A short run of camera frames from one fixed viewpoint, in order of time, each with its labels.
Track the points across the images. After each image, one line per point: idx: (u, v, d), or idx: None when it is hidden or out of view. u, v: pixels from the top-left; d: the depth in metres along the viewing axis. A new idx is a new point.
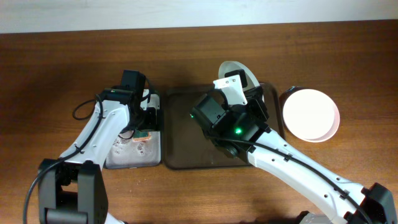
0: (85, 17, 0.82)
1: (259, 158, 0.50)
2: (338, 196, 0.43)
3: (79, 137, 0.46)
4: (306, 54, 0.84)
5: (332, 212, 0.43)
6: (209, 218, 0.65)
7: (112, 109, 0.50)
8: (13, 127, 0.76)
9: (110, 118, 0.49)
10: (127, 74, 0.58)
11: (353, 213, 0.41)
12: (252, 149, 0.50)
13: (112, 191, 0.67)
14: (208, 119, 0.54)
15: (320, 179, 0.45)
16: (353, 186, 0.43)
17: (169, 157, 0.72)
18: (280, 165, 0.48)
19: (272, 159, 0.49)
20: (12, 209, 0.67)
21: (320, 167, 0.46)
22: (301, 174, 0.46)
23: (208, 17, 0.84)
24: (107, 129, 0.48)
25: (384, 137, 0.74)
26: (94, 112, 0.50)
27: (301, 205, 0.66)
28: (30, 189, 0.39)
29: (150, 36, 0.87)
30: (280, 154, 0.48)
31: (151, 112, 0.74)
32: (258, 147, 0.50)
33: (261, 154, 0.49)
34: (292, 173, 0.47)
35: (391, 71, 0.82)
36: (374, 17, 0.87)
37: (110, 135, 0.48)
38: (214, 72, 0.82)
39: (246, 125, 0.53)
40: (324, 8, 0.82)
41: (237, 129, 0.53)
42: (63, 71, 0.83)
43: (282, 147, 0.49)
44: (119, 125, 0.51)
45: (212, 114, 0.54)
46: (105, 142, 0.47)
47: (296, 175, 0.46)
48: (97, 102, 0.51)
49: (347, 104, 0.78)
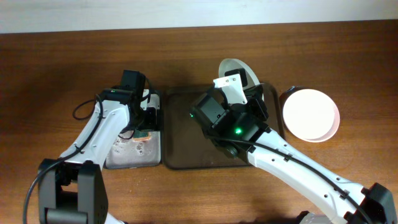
0: (85, 17, 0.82)
1: (258, 158, 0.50)
2: (338, 196, 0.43)
3: (79, 137, 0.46)
4: (306, 54, 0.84)
5: (332, 212, 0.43)
6: (209, 218, 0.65)
7: (112, 109, 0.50)
8: (13, 127, 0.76)
9: (110, 118, 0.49)
10: (127, 74, 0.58)
11: (353, 213, 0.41)
12: (252, 149, 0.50)
13: (112, 191, 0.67)
14: (208, 118, 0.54)
15: (320, 179, 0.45)
16: (353, 187, 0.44)
17: (169, 156, 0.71)
18: (280, 165, 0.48)
19: (272, 159, 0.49)
20: (12, 209, 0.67)
21: (320, 167, 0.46)
22: (301, 175, 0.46)
23: (208, 17, 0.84)
24: (107, 129, 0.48)
25: (384, 137, 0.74)
26: (94, 112, 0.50)
27: (301, 205, 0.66)
28: (30, 189, 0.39)
29: (150, 36, 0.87)
30: (281, 154, 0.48)
31: (151, 112, 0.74)
32: (258, 147, 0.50)
33: (261, 154, 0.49)
34: (292, 173, 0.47)
35: (391, 71, 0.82)
36: (373, 17, 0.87)
37: (110, 135, 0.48)
38: (214, 72, 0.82)
39: (246, 125, 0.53)
40: (324, 8, 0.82)
41: (237, 129, 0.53)
42: (63, 71, 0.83)
43: (282, 147, 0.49)
44: (119, 125, 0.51)
45: (212, 114, 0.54)
46: (105, 142, 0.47)
47: (296, 175, 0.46)
48: (96, 102, 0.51)
49: (347, 104, 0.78)
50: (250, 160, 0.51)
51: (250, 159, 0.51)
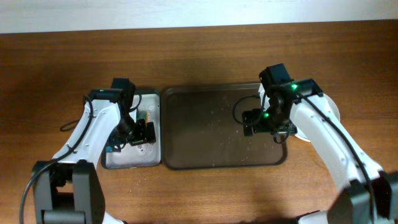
0: (85, 17, 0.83)
1: (300, 112, 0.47)
2: (352, 165, 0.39)
3: (71, 137, 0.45)
4: (306, 53, 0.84)
5: (342, 176, 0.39)
6: (209, 218, 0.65)
7: (102, 108, 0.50)
8: (13, 127, 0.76)
9: (100, 118, 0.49)
10: (117, 80, 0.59)
11: (357, 181, 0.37)
12: (298, 102, 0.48)
13: (112, 191, 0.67)
14: (270, 79, 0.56)
15: (346, 146, 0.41)
16: (368, 162, 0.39)
17: (169, 157, 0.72)
18: (314, 123, 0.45)
19: (311, 116, 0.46)
20: (11, 208, 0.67)
21: (351, 138, 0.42)
22: (329, 135, 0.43)
23: (208, 17, 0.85)
24: (98, 129, 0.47)
25: (385, 136, 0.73)
26: (85, 112, 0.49)
27: (301, 205, 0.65)
28: (25, 191, 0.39)
29: (150, 36, 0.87)
30: (321, 114, 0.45)
31: (142, 122, 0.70)
32: (305, 102, 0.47)
33: (303, 109, 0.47)
34: (323, 132, 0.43)
35: (391, 70, 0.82)
36: (372, 17, 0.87)
37: (102, 133, 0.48)
38: (213, 72, 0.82)
39: (305, 85, 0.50)
40: (323, 7, 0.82)
41: (293, 86, 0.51)
42: (63, 70, 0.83)
43: (328, 113, 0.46)
44: (110, 124, 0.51)
45: (277, 76, 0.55)
46: (97, 141, 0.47)
47: (327, 135, 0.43)
48: (86, 103, 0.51)
49: (347, 103, 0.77)
50: (293, 112, 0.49)
51: (291, 109, 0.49)
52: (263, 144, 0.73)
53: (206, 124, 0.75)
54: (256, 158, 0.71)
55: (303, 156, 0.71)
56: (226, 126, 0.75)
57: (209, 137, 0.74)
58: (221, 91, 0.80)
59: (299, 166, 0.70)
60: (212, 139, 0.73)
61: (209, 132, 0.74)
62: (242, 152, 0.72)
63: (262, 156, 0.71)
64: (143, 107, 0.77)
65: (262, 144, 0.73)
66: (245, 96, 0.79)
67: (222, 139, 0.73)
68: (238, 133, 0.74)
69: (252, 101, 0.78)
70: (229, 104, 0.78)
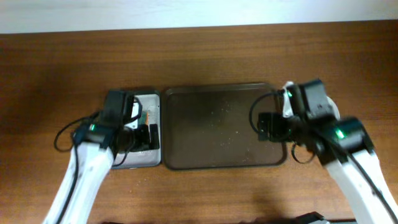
0: (84, 17, 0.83)
1: (346, 177, 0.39)
2: None
3: (51, 213, 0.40)
4: (306, 54, 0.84)
5: None
6: (209, 218, 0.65)
7: (88, 163, 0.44)
8: (13, 127, 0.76)
9: (86, 176, 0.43)
10: (111, 94, 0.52)
11: None
12: (344, 160, 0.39)
13: (113, 191, 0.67)
14: (305, 105, 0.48)
15: None
16: None
17: (169, 157, 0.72)
18: (365, 199, 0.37)
19: (359, 186, 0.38)
20: (12, 208, 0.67)
21: None
22: (381, 216, 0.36)
23: (208, 17, 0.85)
24: (84, 191, 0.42)
25: (384, 137, 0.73)
26: (70, 166, 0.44)
27: (301, 205, 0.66)
28: None
29: (151, 37, 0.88)
30: (375, 189, 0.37)
31: (143, 129, 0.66)
32: (352, 162, 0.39)
33: (351, 173, 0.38)
34: (374, 212, 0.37)
35: (391, 71, 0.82)
36: (373, 17, 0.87)
37: (87, 195, 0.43)
38: (214, 72, 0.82)
39: (352, 134, 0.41)
40: (324, 8, 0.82)
41: (337, 132, 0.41)
42: (64, 71, 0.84)
43: (377, 182, 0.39)
44: (98, 175, 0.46)
45: (313, 105, 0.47)
46: (79, 213, 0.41)
47: (377, 217, 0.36)
48: (73, 149, 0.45)
49: (347, 104, 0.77)
50: (333, 166, 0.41)
51: (331, 163, 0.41)
52: (263, 145, 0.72)
53: (207, 124, 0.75)
54: (256, 159, 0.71)
55: (303, 156, 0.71)
56: (226, 127, 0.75)
57: (209, 137, 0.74)
58: (221, 91, 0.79)
59: (300, 167, 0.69)
60: (212, 140, 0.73)
61: (209, 133, 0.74)
62: (242, 153, 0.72)
63: (262, 157, 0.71)
64: (142, 107, 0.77)
65: (262, 144, 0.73)
66: (245, 96, 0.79)
67: (222, 140, 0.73)
68: (238, 134, 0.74)
69: (252, 101, 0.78)
70: (229, 104, 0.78)
